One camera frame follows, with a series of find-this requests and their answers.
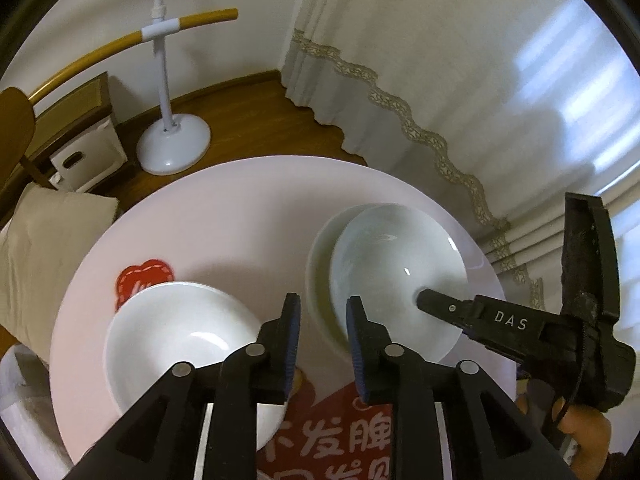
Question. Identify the round white table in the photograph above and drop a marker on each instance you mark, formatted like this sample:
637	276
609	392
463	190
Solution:
245	228

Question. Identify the low wooden white cabinet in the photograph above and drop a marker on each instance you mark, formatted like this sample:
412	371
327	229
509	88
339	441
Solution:
75	139

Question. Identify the beige cushion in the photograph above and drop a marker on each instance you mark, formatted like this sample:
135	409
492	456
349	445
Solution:
42	246

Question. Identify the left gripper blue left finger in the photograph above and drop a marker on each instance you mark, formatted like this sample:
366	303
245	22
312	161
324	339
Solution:
208	412

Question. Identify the white bowl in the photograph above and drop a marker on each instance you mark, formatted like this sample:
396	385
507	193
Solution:
317	280
386	255
168	323

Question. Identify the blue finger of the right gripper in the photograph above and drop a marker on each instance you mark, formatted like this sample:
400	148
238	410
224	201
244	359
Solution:
456	312

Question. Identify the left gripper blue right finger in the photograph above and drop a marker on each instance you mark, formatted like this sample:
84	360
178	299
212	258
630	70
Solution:
447	422

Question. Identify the lower wooden ballet bar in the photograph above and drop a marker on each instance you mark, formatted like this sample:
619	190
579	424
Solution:
141	36

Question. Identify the left beige curtain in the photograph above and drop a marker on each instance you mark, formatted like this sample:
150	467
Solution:
493	108

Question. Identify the white bar stand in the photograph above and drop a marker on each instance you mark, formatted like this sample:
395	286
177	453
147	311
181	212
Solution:
175	142

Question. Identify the brown wooden chair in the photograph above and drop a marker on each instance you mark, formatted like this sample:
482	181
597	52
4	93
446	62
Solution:
17	128

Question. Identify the person's right hand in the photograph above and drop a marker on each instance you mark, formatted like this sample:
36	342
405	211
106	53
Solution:
592	432

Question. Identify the white bed cover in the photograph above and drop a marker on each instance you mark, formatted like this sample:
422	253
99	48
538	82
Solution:
27	412

